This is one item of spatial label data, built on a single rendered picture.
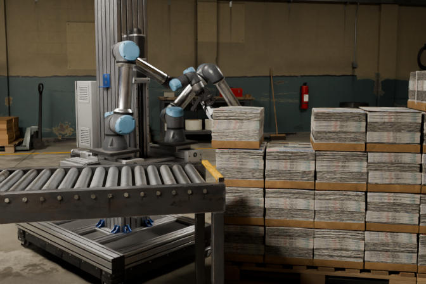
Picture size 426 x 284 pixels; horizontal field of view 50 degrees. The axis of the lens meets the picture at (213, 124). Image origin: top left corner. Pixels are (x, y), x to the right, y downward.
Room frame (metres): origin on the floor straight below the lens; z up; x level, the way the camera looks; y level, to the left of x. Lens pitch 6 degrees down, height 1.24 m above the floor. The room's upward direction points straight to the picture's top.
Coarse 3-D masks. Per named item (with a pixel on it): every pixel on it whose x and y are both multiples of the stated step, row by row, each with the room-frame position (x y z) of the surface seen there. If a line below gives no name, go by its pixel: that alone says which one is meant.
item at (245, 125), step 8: (216, 112) 2.68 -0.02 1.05; (224, 112) 2.67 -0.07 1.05; (232, 112) 2.66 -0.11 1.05; (240, 112) 2.66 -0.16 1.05; (248, 112) 2.65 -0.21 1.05; (256, 112) 2.64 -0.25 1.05; (216, 120) 2.69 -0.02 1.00; (224, 120) 2.68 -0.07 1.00; (232, 120) 2.67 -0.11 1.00; (240, 120) 2.66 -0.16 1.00; (248, 120) 2.65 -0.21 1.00; (256, 120) 2.65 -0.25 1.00; (216, 128) 2.69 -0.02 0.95; (224, 128) 2.68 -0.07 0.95; (232, 128) 2.67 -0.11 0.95; (240, 128) 2.67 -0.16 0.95; (248, 128) 2.65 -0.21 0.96; (256, 128) 2.64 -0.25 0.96; (216, 136) 2.69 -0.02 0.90; (224, 136) 2.68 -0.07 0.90; (232, 136) 2.67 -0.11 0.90; (240, 136) 2.66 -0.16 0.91; (248, 136) 2.66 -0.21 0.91; (256, 136) 2.65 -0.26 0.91
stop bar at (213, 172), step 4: (204, 160) 2.34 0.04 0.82; (204, 164) 2.27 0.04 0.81; (208, 164) 2.23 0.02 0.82; (208, 168) 2.17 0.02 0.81; (212, 168) 2.14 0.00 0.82; (212, 172) 2.05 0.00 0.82; (216, 172) 2.03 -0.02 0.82; (216, 176) 1.96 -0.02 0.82; (220, 176) 1.95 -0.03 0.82; (220, 180) 1.93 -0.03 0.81
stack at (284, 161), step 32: (224, 160) 2.66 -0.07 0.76; (256, 160) 2.63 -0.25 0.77; (288, 160) 2.61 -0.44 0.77; (320, 160) 2.58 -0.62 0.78; (352, 160) 2.55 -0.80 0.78; (384, 160) 2.53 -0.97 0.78; (416, 160) 2.50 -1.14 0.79; (256, 192) 2.64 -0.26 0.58; (288, 192) 2.60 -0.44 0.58; (320, 192) 2.58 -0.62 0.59; (352, 192) 2.55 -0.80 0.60; (384, 192) 2.54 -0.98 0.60; (224, 224) 2.67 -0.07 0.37; (416, 224) 2.49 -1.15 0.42; (288, 256) 2.61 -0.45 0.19; (320, 256) 2.58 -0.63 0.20; (352, 256) 2.55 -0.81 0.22; (384, 256) 2.52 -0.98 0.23; (416, 256) 2.49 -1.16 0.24
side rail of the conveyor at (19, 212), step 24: (0, 192) 1.75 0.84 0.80; (24, 192) 1.75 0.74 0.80; (48, 192) 1.76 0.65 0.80; (72, 192) 1.77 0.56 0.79; (96, 192) 1.79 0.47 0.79; (120, 192) 1.81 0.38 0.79; (144, 192) 1.83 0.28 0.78; (168, 192) 1.84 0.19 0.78; (192, 192) 1.86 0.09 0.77; (216, 192) 1.88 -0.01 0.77; (0, 216) 1.72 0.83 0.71; (24, 216) 1.74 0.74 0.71; (48, 216) 1.76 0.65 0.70; (72, 216) 1.77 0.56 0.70; (96, 216) 1.79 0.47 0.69; (120, 216) 1.81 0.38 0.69
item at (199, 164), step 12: (12, 168) 2.24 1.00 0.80; (24, 168) 2.24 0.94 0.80; (36, 168) 2.24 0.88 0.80; (48, 168) 2.24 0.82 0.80; (96, 168) 2.28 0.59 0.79; (108, 168) 2.29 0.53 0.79; (120, 168) 2.30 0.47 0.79; (132, 168) 2.31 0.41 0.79; (144, 168) 2.32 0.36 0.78; (204, 168) 2.38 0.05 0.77; (120, 180) 2.30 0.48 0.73; (132, 180) 2.31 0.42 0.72; (204, 180) 2.38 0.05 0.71
